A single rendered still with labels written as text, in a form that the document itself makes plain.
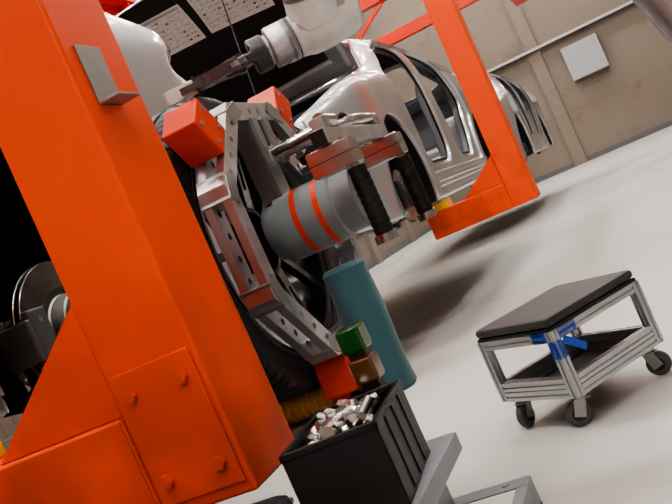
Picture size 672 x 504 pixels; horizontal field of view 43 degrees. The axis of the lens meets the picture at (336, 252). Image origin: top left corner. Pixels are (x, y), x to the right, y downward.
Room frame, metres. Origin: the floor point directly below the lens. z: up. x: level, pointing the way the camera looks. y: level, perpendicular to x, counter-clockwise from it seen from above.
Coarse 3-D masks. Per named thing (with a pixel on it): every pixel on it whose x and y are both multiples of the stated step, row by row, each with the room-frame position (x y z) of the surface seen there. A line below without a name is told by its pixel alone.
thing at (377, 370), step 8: (376, 352) 1.32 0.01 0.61; (360, 360) 1.30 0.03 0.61; (368, 360) 1.29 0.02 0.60; (376, 360) 1.31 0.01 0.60; (352, 368) 1.30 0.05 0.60; (360, 368) 1.30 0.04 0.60; (368, 368) 1.29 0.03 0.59; (376, 368) 1.30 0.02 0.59; (360, 376) 1.30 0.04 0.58; (368, 376) 1.30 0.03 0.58; (376, 376) 1.29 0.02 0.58; (360, 384) 1.30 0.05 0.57
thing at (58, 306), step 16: (32, 272) 1.89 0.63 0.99; (48, 272) 1.94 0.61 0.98; (16, 288) 1.85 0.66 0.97; (32, 288) 1.87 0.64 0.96; (48, 288) 1.91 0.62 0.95; (16, 304) 1.83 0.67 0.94; (32, 304) 1.85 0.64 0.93; (48, 304) 1.89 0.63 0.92; (64, 304) 1.87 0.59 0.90; (16, 320) 1.81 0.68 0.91; (32, 368) 1.81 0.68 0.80
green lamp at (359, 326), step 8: (344, 328) 1.31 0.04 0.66; (352, 328) 1.29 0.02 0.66; (360, 328) 1.30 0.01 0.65; (336, 336) 1.30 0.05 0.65; (344, 336) 1.30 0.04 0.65; (352, 336) 1.30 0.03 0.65; (360, 336) 1.29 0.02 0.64; (368, 336) 1.32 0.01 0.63; (344, 344) 1.30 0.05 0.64; (352, 344) 1.30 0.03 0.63; (360, 344) 1.29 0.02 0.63; (368, 344) 1.31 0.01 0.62; (344, 352) 1.30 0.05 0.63; (352, 352) 1.30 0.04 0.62
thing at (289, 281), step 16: (240, 160) 1.95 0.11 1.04; (240, 176) 1.86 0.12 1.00; (240, 192) 1.83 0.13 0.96; (256, 192) 2.02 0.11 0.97; (256, 208) 1.89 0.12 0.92; (208, 224) 2.09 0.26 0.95; (256, 224) 1.87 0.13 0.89; (208, 240) 1.57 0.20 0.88; (272, 256) 1.87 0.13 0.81; (320, 256) 2.02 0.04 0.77; (224, 272) 1.57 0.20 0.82; (288, 272) 1.92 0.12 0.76; (304, 272) 1.95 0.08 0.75; (320, 272) 2.00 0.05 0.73; (288, 288) 1.84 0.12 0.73; (304, 288) 2.00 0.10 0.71; (320, 288) 1.98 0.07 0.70; (304, 304) 1.98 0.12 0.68; (320, 304) 1.95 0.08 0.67; (256, 320) 1.61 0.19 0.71; (320, 320) 1.91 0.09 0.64; (272, 336) 1.64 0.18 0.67
